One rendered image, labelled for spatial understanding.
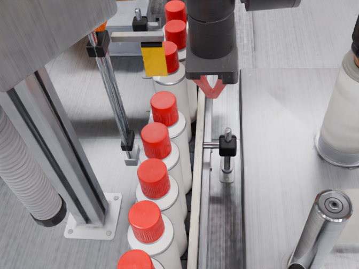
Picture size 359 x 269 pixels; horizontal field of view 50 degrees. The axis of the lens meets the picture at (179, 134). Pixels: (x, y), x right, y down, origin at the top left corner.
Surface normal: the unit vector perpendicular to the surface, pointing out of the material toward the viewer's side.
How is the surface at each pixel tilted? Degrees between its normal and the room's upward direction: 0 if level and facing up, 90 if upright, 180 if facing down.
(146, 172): 2
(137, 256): 2
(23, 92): 90
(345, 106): 92
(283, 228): 0
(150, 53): 90
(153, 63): 90
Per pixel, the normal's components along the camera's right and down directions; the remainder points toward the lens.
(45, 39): 0.77, 0.46
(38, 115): -0.07, 0.78
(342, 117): -0.77, 0.53
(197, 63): -0.08, -0.61
